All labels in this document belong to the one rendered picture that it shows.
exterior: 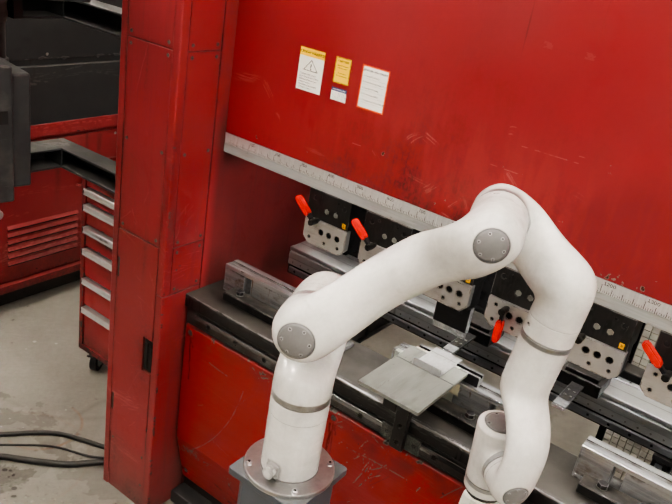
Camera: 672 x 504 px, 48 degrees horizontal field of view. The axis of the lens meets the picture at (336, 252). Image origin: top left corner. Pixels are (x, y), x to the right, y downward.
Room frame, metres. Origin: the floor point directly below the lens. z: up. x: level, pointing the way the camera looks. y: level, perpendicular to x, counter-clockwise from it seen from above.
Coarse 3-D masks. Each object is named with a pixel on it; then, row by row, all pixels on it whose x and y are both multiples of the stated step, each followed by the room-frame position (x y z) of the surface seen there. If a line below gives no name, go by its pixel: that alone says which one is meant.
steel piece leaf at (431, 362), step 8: (432, 352) 1.82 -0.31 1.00; (416, 360) 1.74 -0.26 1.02; (424, 360) 1.77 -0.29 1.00; (432, 360) 1.78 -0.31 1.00; (440, 360) 1.79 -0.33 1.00; (448, 360) 1.79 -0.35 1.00; (424, 368) 1.73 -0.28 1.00; (432, 368) 1.71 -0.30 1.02; (440, 368) 1.74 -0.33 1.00; (448, 368) 1.75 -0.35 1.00; (440, 376) 1.71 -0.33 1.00
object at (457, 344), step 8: (472, 320) 1.99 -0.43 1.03; (480, 320) 2.00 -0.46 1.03; (472, 328) 1.96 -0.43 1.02; (480, 328) 1.96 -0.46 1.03; (488, 328) 1.96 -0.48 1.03; (472, 336) 1.95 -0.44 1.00; (480, 336) 1.95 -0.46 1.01; (488, 336) 1.94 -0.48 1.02; (448, 344) 1.88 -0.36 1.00; (456, 344) 1.88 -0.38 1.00; (464, 344) 1.89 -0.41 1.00; (488, 344) 1.93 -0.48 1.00; (448, 352) 1.83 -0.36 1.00
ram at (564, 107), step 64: (256, 0) 2.20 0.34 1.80; (320, 0) 2.08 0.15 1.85; (384, 0) 1.97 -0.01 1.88; (448, 0) 1.88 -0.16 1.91; (512, 0) 1.79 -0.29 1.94; (576, 0) 1.71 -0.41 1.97; (640, 0) 1.64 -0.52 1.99; (256, 64) 2.19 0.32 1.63; (384, 64) 1.96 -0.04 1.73; (448, 64) 1.86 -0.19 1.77; (512, 64) 1.77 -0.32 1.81; (576, 64) 1.69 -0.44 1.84; (640, 64) 1.62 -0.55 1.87; (256, 128) 2.17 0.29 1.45; (320, 128) 2.05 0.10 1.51; (384, 128) 1.94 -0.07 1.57; (448, 128) 1.84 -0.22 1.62; (512, 128) 1.75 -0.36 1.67; (576, 128) 1.67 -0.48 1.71; (640, 128) 1.60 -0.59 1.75; (384, 192) 1.92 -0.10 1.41; (448, 192) 1.82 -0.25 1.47; (576, 192) 1.65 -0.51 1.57; (640, 192) 1.58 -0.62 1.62; (640, 256) 1.56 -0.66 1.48; (640, 320) 1.53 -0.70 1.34
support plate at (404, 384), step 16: (416, 352) 1.81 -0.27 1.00; (384, 368) 1.70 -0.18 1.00; (400, 368) 1.71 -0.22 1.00; (416, 368) 1.73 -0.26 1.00; (368, 384) 1.61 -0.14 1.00; (384, 384) 1.63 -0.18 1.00; (400, 384) 1.64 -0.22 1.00; (416, 384) 1.65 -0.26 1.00; (432, 384) 1.66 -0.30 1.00; (448, 384) 1.68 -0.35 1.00; (400, 400) 1.57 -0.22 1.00; (416, 400) 1.58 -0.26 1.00; (432, 400) 1.59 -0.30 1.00
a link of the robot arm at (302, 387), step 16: (320, 272) 1.34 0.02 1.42; (304, 288) 1.26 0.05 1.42; (320, 288) 1.26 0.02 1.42; (336, 352) 1.27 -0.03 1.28; (288, 368) 1.23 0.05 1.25; (304, 368) 1.23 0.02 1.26; (320, 368) 1.24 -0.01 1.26; (336, 368) 1.25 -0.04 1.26; (272, 384) 1.24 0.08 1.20; (288, 384) 1.20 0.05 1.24; (304, 384) 1.20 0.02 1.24; (320, 384) 1.21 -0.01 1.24; (288, 400) 1.20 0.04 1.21; (304, 400) 1.20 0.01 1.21; (320, 400) 1.21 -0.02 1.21
